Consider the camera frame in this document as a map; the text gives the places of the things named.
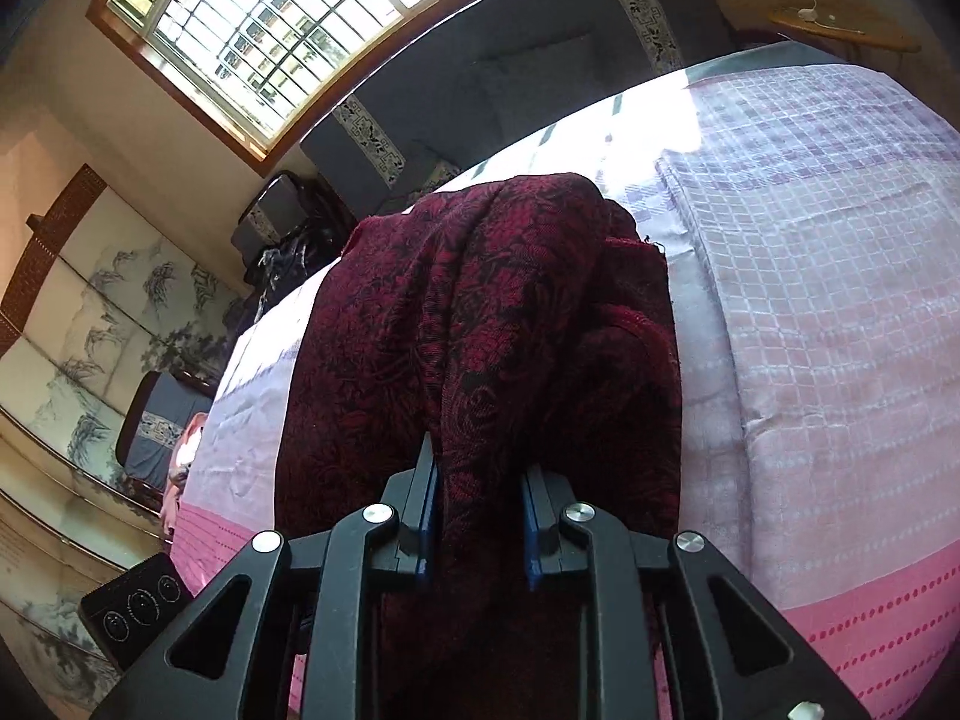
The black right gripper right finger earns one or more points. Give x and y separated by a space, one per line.
587 554

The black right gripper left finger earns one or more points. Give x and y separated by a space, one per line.
382 549

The dark red floral garment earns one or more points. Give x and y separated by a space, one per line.
512 324

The wooden framed bedroom window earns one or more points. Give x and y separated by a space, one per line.
258 73

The grey upholstered chair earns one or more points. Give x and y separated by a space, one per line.
160 411

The dark glossy bag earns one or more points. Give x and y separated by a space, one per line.
312 244

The painted landscape folding screen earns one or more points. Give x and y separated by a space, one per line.
98 300

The pink checked bed sheet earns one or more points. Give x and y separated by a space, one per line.
810 218

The dark grey square pillow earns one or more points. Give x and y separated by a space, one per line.
531 88

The dark grey upholstered headboard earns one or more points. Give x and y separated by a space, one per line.
424 117

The round wooden bedside table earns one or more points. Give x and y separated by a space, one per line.
857 29

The black left camera box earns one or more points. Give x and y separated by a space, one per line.
124 616

